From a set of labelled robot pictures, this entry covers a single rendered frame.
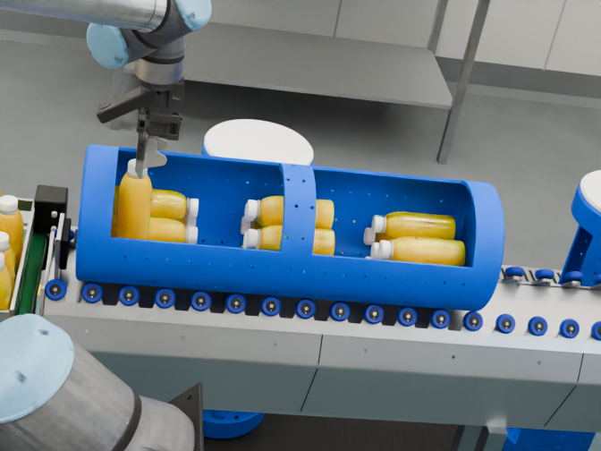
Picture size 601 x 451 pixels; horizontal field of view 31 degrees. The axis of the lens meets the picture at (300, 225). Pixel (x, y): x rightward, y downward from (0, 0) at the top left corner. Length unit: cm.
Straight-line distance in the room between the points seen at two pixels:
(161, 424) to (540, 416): 140
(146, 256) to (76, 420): 85
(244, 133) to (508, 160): 264
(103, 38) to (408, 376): 104
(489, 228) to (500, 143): 312
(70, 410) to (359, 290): 103
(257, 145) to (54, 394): 150
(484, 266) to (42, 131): 289
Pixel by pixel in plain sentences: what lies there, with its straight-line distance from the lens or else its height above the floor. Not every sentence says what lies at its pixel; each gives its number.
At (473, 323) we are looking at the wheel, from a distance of 242.
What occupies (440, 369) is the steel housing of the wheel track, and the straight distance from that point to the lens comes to 245.
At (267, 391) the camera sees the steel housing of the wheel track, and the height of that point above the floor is 72.
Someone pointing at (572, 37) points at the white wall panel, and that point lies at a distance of 596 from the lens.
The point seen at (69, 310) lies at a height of 92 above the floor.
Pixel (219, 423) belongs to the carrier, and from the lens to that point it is 312.
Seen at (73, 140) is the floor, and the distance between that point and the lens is 478.
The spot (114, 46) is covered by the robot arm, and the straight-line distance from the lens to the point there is 189.
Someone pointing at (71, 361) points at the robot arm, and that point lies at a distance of 138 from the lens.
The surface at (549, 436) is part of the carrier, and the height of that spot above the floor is 30.
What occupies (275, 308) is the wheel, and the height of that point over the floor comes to 96.
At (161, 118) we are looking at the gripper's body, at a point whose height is 138.
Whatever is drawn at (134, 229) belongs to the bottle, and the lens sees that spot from 222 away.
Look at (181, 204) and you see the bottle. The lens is 233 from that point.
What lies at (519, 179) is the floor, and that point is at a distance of 513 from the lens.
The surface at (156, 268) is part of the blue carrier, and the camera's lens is 221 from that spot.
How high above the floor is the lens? 236
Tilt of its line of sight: 32 degrees down
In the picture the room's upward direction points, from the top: 11 degrees clockwise
